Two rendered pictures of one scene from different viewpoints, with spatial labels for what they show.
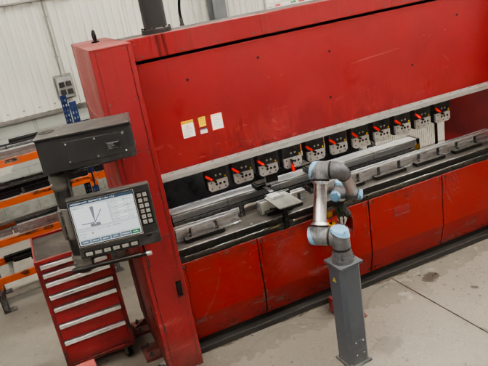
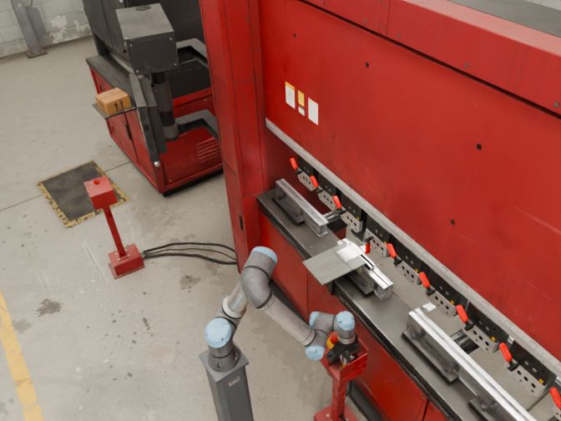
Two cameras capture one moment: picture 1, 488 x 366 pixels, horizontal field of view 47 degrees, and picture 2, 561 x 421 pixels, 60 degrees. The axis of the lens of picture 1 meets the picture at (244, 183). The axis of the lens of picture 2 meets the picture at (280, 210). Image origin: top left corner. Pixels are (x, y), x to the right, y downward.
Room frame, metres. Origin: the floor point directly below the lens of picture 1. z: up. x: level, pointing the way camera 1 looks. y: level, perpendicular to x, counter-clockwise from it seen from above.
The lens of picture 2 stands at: (3.23, -1.93, 2.79)
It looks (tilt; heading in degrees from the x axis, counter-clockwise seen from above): 40 degrees down; 82
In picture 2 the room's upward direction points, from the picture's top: 3 degrees counter-clockwise
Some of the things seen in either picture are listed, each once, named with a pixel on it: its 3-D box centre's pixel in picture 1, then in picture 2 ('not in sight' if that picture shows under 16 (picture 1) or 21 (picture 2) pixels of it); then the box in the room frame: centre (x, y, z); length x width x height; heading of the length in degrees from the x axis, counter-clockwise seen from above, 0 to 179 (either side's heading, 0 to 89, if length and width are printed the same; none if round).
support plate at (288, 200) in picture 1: (282, 200); (333, 263); (3.74, -0.26, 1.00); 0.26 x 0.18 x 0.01; 20
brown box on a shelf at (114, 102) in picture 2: not in sight; (112, 100); (2.49, 1.82, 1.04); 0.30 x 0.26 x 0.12; 115
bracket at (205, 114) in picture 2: not in sight; (203, 130); (3.18, 0.92, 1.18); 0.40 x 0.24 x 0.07; 110
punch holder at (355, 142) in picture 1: (357, 135); (487, 324); (4.14, -0.93, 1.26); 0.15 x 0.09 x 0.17; 110
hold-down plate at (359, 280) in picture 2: (283, 208); (351, 275); (3.84, -0.26, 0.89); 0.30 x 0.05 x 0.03; 110
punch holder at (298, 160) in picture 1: (290, 155); (383, 233); (3.94, -0.37, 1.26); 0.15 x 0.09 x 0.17; 110
